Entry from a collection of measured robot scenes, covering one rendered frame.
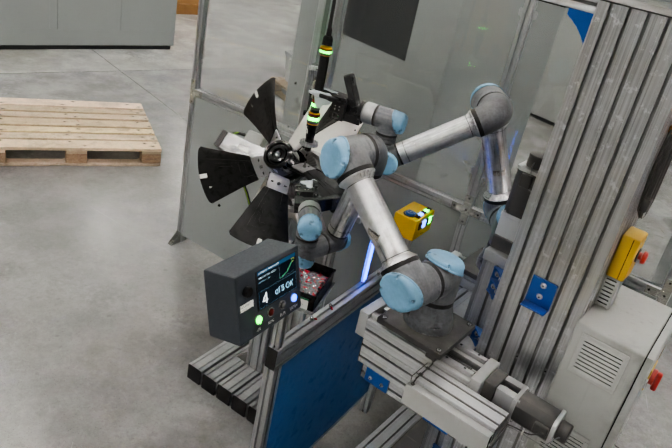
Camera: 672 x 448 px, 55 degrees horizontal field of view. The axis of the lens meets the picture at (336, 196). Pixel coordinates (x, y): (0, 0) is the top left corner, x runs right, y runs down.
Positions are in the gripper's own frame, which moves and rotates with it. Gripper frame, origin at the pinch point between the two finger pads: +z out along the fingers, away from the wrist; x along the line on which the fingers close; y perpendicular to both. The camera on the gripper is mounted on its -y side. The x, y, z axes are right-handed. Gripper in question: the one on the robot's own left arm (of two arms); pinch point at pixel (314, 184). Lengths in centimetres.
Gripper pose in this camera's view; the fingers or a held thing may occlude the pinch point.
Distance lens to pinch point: 235.1
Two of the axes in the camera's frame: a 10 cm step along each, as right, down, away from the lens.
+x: -0.8, 9.0, 4.3
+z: -0.5, -4.4, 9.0
